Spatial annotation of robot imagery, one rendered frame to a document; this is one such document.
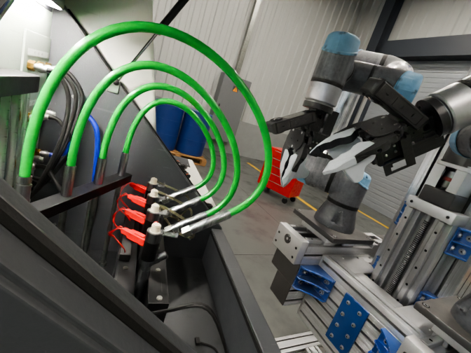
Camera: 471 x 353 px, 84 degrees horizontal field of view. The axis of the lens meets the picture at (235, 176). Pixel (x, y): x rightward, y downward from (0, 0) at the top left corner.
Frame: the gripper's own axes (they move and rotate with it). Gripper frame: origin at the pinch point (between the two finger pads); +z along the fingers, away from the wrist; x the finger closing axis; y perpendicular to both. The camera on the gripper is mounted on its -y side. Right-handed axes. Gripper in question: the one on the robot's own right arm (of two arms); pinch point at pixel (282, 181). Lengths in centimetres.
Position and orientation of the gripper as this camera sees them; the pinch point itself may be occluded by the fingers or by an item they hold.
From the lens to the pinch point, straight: 67.0
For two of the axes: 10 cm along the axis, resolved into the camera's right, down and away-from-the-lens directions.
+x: -3.0, -3.4, 8.9
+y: 9.1, 1.9, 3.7
